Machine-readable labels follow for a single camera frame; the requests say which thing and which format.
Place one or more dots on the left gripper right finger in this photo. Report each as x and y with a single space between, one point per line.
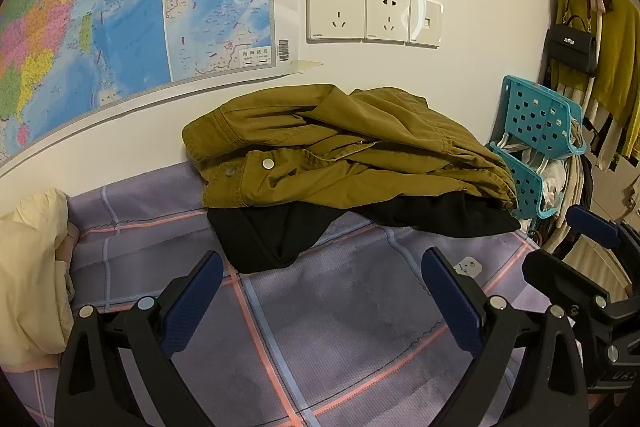
550 388

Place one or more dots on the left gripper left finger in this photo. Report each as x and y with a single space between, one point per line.
93 388

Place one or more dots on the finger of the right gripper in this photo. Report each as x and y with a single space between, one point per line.
583 221

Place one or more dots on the olive green jacket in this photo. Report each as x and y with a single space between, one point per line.
318 144

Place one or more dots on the mustard hanging sweater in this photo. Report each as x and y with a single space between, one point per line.
616 87

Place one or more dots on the teal plastic storage rack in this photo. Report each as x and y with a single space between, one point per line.
539 126

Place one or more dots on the cream folded blanket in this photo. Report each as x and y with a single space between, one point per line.
37 243

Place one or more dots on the purple plaid bed sheet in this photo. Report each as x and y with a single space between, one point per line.
322 317

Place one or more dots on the black handbag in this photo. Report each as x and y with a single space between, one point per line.
573 44

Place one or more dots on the white wall socket panel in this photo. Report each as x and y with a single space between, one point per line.
410 22

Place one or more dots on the colourful wall map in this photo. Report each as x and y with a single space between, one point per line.
63 60

